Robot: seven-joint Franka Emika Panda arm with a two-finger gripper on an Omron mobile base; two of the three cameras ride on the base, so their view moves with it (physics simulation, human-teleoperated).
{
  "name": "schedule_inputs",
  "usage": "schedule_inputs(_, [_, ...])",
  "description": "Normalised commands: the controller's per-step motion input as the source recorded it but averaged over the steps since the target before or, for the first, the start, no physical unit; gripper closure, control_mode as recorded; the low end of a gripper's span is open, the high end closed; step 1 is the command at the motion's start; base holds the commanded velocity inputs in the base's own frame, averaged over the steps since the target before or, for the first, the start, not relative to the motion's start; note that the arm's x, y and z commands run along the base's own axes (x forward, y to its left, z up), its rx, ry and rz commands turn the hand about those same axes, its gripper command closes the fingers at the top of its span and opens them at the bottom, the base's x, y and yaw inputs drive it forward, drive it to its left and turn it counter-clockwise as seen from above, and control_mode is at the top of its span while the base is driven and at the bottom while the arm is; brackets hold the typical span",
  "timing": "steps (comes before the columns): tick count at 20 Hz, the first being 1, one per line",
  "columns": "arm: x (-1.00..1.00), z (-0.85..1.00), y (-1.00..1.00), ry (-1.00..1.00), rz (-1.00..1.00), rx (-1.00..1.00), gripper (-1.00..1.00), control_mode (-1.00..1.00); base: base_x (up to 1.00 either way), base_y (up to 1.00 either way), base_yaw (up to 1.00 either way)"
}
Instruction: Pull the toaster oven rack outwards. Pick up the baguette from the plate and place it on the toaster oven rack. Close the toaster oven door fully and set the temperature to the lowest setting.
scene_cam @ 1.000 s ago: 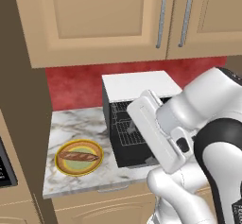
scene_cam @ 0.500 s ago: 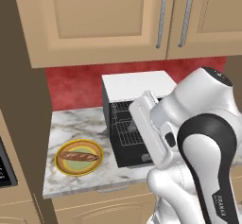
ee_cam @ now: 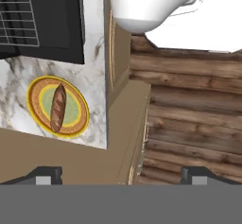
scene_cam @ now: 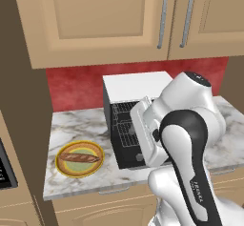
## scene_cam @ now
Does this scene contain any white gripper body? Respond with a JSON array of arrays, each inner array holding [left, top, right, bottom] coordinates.
[[129, 95, 160, 169]]

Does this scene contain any black toaster oven door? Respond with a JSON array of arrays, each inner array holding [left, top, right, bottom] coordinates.
[[111, 136, 173, 171]]

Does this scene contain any white and black toaster oven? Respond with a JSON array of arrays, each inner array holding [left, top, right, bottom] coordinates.
[[102, 71, 174, 148]]

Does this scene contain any brown baguette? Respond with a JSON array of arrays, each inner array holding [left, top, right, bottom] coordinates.
[[59, 152, 102, 164]]

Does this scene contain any yellow and orange plate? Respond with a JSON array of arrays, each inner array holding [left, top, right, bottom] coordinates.
[[55, 140, 106, 178]]

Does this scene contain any beige lower cupboard door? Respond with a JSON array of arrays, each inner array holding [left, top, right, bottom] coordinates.
[[54, 204, 157, 226]]

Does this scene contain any wide beige cupboard door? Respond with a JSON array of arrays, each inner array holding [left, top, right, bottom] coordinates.
[[11, 0, 178, 70]]

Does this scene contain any narrow beige cupboard door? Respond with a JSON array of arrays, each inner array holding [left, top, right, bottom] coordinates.
[[167, 0, 244, 61]]

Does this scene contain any black built-in oven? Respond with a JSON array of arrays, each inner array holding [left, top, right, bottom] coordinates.
[[0, 137, 19, 191]]

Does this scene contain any beige drawer front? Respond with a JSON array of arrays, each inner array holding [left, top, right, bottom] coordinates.
[[51, 184, 158, 215], [208, 166, 244, 202]]

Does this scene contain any tall brown cupboard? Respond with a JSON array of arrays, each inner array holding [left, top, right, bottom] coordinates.
[[0, 0, 60, 226]]

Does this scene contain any wire toaster oven rack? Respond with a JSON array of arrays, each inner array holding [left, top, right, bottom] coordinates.
[[115, 120, 143, 148]]

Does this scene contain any grey drawer handle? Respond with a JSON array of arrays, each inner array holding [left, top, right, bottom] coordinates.
[[209, 168, 236, 176], [97, 186, 131, 195]]

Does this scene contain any grey cupboard handle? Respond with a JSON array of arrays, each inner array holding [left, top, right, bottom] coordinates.
[[157, 0, 169, 50], [179, 0, 194, 49]]

